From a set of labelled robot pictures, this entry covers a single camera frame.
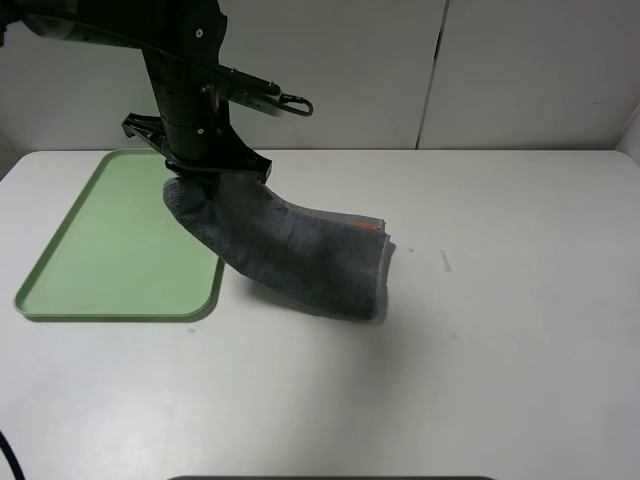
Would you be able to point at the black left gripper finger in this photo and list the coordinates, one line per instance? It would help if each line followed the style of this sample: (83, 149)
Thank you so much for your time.
(197, 186)
(262, 169)

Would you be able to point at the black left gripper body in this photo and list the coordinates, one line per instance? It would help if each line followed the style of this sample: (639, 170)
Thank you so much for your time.
(193, 149)

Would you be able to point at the grey towel with orange stripes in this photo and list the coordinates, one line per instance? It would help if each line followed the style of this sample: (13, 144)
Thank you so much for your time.
(330, 263)

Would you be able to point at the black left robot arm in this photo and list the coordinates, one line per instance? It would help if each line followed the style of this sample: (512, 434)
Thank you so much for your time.
(180, 42)

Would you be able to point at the light green plastic tray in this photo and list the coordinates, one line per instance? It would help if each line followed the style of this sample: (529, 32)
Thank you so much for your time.
(119, 255)

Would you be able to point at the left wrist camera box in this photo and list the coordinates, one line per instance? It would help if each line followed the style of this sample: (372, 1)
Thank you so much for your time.
(246, 90)

